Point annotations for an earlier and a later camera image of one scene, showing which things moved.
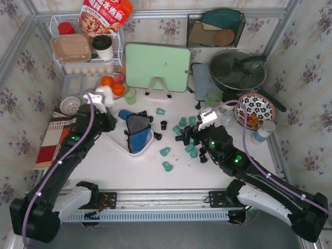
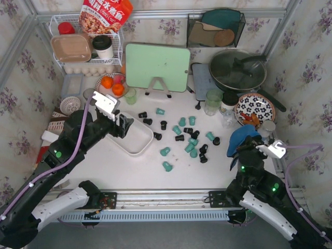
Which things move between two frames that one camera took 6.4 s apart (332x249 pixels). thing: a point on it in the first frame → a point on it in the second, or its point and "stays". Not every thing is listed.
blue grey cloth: (138, 127) → (237, 137)
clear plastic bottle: (230, 118) stays
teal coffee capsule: (182, 122) stays
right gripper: (187, 135) → (240, 157)
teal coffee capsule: (164, 152) stays
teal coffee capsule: (193, 153) stays
